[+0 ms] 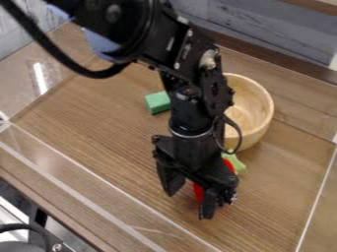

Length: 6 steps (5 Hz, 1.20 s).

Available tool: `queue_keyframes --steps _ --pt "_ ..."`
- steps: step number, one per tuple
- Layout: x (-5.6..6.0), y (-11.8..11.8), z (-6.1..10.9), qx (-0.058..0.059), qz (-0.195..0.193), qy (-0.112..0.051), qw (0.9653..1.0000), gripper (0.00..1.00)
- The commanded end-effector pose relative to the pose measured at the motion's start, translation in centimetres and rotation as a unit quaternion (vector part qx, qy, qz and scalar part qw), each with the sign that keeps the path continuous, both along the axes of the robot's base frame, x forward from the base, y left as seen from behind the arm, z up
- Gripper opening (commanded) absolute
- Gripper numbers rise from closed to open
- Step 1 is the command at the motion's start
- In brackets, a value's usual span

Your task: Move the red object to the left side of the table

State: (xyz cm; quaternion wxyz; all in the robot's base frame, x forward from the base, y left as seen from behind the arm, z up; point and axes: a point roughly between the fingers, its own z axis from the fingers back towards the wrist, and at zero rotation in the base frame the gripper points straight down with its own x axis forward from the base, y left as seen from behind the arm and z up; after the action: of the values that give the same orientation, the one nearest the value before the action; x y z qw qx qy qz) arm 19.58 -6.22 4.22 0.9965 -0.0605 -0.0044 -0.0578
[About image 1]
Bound red felt strawberry toy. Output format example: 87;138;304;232
194;153;247;202

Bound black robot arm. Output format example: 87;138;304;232
45;0;239;219

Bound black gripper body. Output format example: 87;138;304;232
152;126;239;206

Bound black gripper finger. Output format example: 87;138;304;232
156;155;186;197
200;188;217;220

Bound green foam block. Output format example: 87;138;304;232
145;92;170;114

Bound black cable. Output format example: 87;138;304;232
0;0;133;80

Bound wooden bowl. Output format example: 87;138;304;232
224;73;276;152

